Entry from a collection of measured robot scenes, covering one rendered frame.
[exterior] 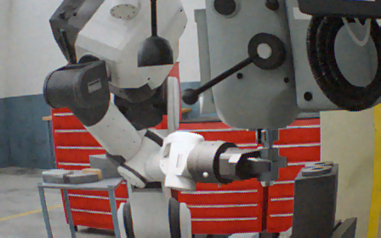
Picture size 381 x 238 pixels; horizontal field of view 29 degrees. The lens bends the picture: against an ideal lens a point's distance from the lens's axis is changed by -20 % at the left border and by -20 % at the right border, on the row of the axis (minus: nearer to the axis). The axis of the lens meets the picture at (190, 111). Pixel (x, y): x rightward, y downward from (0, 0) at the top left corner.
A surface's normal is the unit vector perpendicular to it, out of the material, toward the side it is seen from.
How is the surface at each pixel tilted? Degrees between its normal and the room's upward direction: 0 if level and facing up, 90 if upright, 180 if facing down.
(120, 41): 58
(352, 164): 90
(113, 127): 104
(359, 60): 90
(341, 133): 90
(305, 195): 90
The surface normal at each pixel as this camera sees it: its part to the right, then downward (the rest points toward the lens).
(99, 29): -0.10, -0.47
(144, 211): -0.09, -0.10
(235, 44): -0.40, 0.07
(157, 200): -0.07, 0.13
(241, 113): -0.30, 0.60
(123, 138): 0.66, 0.23
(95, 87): 0.79, 0.00
